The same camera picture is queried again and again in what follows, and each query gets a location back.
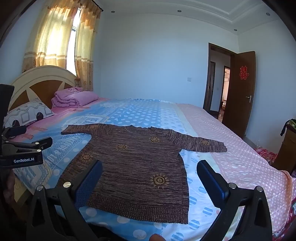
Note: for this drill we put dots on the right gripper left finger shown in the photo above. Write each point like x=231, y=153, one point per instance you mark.
x=55, y=214

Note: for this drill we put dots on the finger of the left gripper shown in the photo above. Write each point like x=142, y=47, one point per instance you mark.
x=38, y=143
x=13, y=132

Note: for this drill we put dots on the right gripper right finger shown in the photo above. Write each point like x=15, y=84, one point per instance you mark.
x=255, y=221

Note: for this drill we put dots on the brown knitted sweater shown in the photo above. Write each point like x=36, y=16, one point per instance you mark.
x=144, y=176

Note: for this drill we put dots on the patterned white pillow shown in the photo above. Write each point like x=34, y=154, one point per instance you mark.
x=26, y=114

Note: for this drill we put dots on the blue polka dot blanket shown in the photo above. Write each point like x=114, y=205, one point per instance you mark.
x=130, y=112

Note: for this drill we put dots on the cream wooden headboard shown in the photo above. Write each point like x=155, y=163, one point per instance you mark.
x=41, y=83

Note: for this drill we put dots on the pink dotted bed sheet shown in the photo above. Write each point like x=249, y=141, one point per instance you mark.
x=245, y=167

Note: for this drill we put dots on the folded pink quilt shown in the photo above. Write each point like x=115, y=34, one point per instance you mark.
x=72, y=97

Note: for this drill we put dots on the red object on floor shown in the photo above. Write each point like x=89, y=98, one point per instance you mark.
x=269, y=156

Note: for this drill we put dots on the wooden bedside cabinet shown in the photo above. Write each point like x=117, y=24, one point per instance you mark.
x=285, y=159

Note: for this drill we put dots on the yellow curtain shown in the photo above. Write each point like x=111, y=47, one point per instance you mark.
x=49, y=39

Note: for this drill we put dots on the brown wooden door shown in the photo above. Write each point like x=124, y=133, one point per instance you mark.
x=238, y=109

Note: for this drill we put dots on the black curtain rod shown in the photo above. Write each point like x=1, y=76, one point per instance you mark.
x=97, y=5

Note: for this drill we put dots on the red paper door decoration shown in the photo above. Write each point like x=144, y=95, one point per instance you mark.
x=243, y=73

